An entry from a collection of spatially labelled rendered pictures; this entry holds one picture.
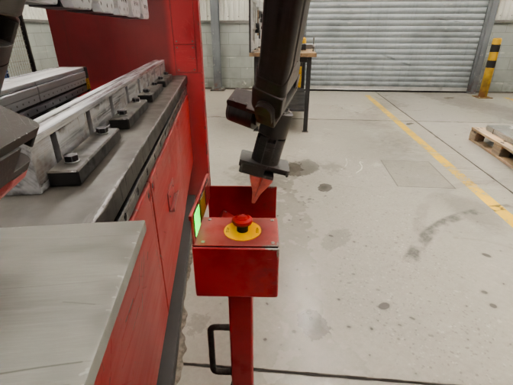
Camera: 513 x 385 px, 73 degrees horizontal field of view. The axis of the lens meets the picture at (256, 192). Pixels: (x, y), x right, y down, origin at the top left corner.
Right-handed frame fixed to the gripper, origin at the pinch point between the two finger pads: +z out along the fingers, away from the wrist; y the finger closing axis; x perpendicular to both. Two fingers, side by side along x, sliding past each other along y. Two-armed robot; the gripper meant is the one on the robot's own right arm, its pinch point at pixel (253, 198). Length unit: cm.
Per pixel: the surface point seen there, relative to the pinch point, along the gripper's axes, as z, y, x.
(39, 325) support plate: -17, 14, 54
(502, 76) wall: -65, -461, -645
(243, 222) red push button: -0.2, 1.8, 11.3
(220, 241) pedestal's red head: 3.5, 5.1, 13.4
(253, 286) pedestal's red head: 10.7, -3.1, 15.0
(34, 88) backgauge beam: 2, 72, -44
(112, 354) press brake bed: 20.1, 18.0, 27.8
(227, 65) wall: 53, 65, -682
